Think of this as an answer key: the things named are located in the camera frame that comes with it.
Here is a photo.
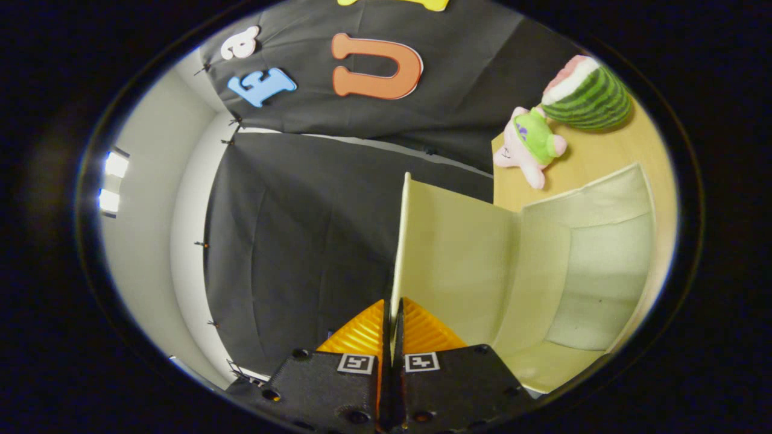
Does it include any watermelon slice plush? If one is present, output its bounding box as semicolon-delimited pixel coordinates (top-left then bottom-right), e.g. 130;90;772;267
541;54;633;132

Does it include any pale translucent storage box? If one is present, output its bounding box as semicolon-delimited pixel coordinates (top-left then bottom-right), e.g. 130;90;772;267
389;163;659;395

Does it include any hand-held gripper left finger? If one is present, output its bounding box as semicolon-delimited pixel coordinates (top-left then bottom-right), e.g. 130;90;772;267
259;298;393;433

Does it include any pink plush with green hat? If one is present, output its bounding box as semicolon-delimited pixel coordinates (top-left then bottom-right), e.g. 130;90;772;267
493;105;568;190

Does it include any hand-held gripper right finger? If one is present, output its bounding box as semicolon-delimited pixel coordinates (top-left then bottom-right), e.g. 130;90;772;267
393;297;536;433

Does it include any long ceiling light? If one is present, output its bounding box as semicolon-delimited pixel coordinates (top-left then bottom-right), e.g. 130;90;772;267
98;148;131;218

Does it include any black backdrop cloth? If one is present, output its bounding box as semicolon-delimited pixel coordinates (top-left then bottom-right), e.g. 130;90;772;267
199;0;589;377

